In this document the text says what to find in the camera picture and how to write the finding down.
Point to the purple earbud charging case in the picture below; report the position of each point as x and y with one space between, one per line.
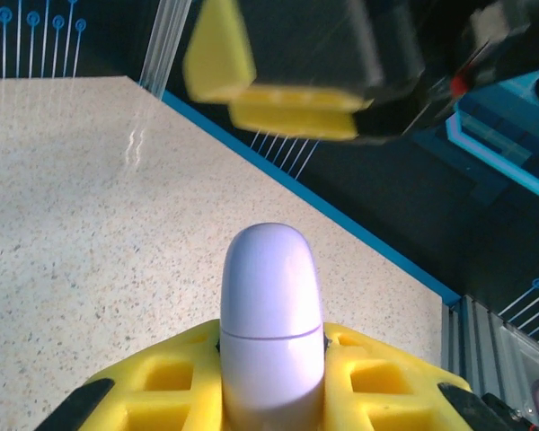
269 292

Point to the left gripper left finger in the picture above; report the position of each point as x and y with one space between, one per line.
206 359

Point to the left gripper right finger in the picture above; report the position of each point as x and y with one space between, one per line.
337 359

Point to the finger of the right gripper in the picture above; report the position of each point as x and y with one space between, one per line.
296 45
296 121

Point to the aluminium frame post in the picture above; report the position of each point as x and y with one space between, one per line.
164 40

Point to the blue table edge rail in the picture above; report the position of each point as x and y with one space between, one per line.
319 205

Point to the aluminium mounting rail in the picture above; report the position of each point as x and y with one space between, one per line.
485 341

